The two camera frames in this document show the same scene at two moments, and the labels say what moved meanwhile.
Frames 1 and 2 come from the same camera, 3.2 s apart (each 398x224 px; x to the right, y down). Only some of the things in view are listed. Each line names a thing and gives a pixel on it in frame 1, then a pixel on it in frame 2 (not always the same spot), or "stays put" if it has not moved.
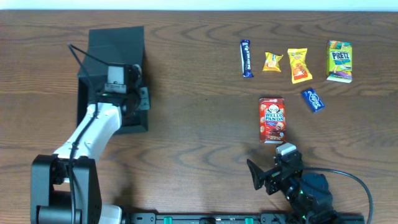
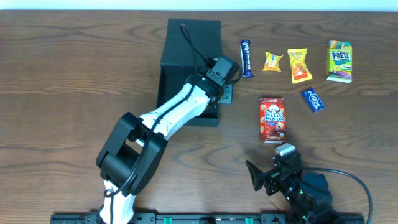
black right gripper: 273,178 stays put
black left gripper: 143,98 to 226,94
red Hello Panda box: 272,123 stays put
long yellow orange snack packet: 300,69 stays put
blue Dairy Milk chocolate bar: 245,58 stays put
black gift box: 117,45 to 189,45
